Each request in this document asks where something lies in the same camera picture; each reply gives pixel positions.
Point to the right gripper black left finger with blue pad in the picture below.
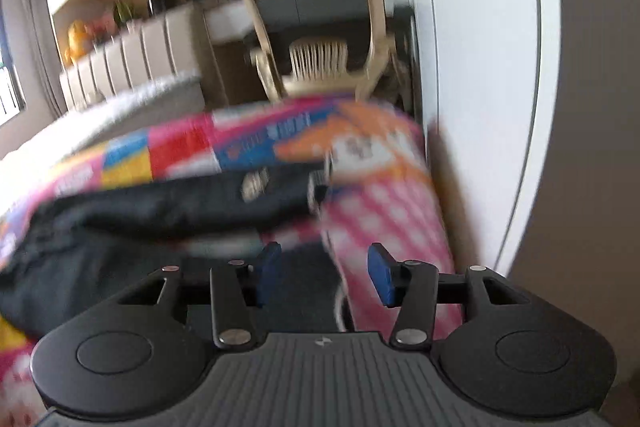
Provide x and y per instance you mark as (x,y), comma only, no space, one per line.
(236,289)

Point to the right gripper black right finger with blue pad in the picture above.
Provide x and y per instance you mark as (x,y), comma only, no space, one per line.
(411,287)

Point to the black knitted garment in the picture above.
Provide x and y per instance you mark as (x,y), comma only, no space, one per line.
(79,250)

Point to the colourful cartoon quilted mat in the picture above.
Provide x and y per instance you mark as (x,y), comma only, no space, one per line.
(380,192)

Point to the white quilted bed mattress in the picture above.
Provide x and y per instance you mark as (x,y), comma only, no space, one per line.
(155,102)

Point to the beige padded headboard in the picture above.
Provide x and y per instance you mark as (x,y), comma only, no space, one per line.
(167,45)

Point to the grey curtain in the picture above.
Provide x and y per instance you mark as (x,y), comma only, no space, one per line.
(44,50)

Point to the beige mesh office chair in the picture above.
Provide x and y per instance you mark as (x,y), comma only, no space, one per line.
(321,47)

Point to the yellow duck plush toy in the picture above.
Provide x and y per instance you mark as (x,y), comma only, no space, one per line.
(80,39)

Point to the pink flower bouquet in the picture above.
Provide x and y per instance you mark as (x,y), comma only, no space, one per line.
(103,28)

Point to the black round speaker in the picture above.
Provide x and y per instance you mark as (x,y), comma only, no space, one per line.
(157,7)

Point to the green potted plant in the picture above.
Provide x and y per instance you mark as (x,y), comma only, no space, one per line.
(123,12)

